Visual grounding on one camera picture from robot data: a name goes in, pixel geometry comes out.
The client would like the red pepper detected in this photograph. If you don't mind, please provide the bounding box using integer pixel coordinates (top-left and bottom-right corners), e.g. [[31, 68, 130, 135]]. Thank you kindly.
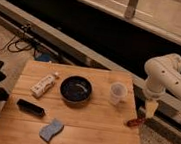
[[126, 118, 145, 128]]

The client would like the blue sponge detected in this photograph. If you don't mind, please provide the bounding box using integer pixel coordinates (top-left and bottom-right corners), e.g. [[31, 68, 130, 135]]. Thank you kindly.
[[39, 119, 64, 142]]

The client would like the white bottle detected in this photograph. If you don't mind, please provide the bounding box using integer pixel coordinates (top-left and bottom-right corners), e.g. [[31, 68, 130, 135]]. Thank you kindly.
[[30, 72, 59, 98]]

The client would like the black cable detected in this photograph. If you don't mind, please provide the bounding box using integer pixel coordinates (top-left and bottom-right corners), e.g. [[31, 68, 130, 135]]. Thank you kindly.
[[0, 19, 44, 64]]

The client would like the clear plastic cup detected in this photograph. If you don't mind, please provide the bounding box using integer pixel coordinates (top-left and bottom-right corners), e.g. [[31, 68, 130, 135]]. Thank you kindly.
[[109, 81, 128, 105]]

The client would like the blue object on floor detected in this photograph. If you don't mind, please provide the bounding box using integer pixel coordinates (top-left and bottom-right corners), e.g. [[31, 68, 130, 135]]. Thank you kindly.
[[34, 53, 51, 62]]

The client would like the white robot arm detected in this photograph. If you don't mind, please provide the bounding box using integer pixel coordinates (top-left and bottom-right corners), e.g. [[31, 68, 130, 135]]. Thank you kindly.
[[143, 53, 181, 119]]

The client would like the dark blue bowl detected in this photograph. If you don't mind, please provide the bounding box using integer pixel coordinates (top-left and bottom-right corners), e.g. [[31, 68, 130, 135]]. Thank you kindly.
[[60, 75, 93, 103]]

